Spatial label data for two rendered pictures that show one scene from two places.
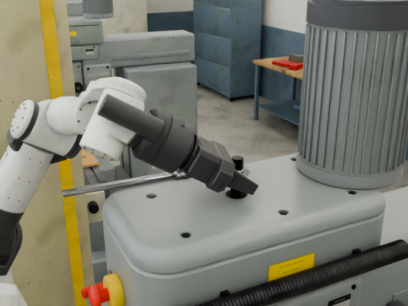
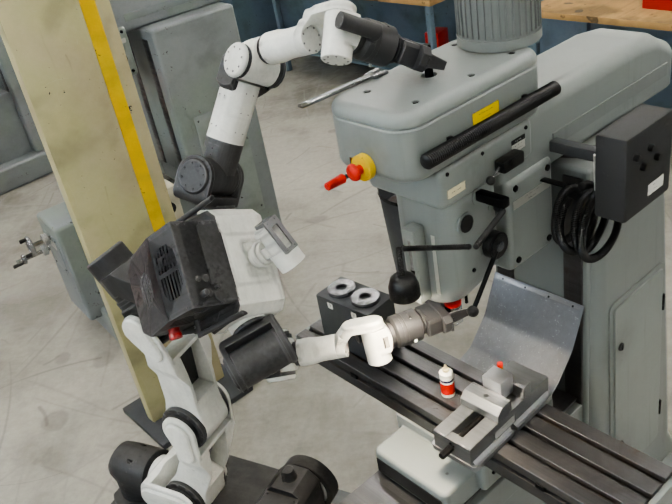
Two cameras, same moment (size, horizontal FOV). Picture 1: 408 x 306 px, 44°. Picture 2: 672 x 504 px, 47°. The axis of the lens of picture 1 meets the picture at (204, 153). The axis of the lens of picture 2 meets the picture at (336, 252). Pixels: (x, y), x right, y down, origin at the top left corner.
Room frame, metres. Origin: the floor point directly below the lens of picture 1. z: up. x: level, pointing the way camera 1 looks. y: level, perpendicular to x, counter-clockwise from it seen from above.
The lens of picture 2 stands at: (-0.82, 0.51, 2.48)
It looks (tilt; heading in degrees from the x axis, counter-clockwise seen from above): 31 degrees down; 350
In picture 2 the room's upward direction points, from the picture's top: 11 degrees counter-clockwise
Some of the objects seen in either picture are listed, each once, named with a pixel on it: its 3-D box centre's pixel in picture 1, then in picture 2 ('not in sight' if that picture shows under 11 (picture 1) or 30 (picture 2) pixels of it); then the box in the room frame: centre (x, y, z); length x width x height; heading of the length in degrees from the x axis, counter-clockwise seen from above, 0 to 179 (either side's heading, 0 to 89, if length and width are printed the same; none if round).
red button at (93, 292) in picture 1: (99, 296); (355, 171); (0.67, 0.17, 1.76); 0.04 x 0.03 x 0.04; 26
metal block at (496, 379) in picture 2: not in sight; (497, 383); (0.66, -0.12, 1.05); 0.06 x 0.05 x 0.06; 28
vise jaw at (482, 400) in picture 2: not in sight; (485, 402); (0.64, -0.07, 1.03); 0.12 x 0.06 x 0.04; 28
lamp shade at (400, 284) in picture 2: not in sight; (403, 284); (0.61, 0.12, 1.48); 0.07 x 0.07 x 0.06
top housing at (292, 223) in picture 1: (242, 231); (436, 105); (0.79, -0.07, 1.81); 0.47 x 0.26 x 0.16; 116
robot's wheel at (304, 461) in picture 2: not in sight; (309, 481); (1.07, 0.41, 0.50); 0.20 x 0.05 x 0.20; 47
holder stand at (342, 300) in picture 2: not in sight; (357, 317); (1.15, 0.13, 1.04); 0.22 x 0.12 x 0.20; 31
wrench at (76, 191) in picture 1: (130, 181); (342, 87); (0.83, 0.13, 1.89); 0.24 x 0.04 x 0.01; 113
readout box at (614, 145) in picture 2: not in sight; (635, 163); (0.62, -0.47, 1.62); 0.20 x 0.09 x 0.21; 116
